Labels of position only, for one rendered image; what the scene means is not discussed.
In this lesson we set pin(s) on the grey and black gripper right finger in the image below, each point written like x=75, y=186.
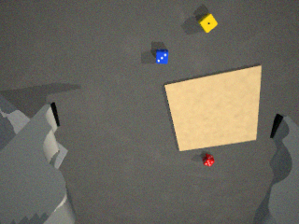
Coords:
x=281, y=204

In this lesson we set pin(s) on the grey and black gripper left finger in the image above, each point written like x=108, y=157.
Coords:
x=32, y=191

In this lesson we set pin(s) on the red die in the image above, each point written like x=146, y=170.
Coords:
x=208, y=160

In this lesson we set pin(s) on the tan flat mat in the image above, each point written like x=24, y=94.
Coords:
x=217, y=109

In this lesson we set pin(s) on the yellow die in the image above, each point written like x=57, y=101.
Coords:
x=207, y=22

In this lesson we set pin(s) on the blue die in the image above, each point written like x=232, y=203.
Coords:
x=161, y=55

